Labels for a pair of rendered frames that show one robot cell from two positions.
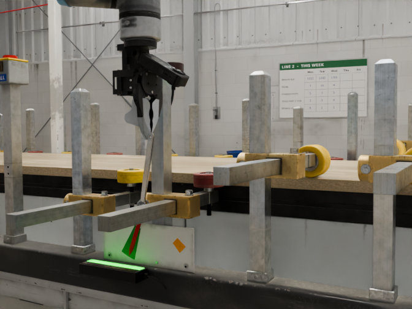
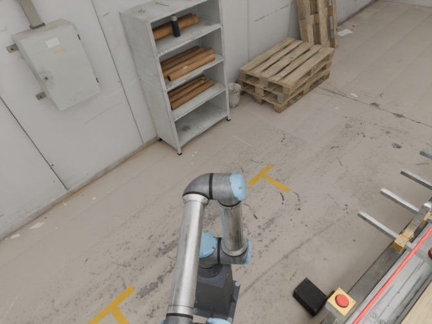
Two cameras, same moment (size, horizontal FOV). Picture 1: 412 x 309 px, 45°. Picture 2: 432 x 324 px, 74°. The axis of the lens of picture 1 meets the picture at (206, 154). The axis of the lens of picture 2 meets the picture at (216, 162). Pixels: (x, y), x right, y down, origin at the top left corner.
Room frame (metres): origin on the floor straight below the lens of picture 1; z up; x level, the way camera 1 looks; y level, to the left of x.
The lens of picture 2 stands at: (1.22, 0.07, 2.34)
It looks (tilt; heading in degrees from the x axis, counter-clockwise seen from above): 45 degrees down; 117
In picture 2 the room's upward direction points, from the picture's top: 7 degrees counter-clockwise
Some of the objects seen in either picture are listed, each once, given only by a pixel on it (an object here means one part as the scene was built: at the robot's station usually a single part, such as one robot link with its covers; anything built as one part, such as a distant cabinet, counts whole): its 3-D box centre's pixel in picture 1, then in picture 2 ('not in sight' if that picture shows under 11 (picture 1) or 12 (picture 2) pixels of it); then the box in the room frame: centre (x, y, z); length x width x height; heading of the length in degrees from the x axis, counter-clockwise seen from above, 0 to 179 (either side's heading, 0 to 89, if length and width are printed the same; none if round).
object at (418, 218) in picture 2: not in sight; (410, 229); (1.76, 1.20, 0.89); 0.04 x 0.04 x 0.48; 61
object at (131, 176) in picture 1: (131, 188); not in sight; (1.39, 0.21, 0.85); 0.08 x 0.08 x 0.11
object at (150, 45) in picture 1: (138, 70); not in sight; (1.09, 0.15, 1.15); 0.09 x 0.08 x 0.12; 61
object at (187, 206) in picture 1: (170, 204); not in sight; (1.15, 0.08, 0.85); 0.14 x 0.06 x 0.05; 61
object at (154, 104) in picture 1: (144, 118); not in sight; (1.10, 0.14, 1.05); 0.06 x 0.03 x 0.09; 61
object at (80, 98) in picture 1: (81, 181); not in sight; (1.28, 0.32, 0.89); 0.04 x 0.04 x 0.48; 61
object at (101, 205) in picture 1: (89, 203); not in sight; (1.27, 0.30, 0.83); 0.14 x 0.06 x 0.05; 61
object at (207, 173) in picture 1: (208, 193); not in sight; (1.27, -0.01, 0.85); 0.08 x 0.08 x 0.11
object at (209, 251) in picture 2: not in sight; (206, 249); (0.72, 0.77, 0.79); 0.17 x 0.15 x 0.18; 17
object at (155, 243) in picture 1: (146, 244); not in sight; (1.15, 0.14, 0.75); 0.26 x 0.01 x 0.10; 61
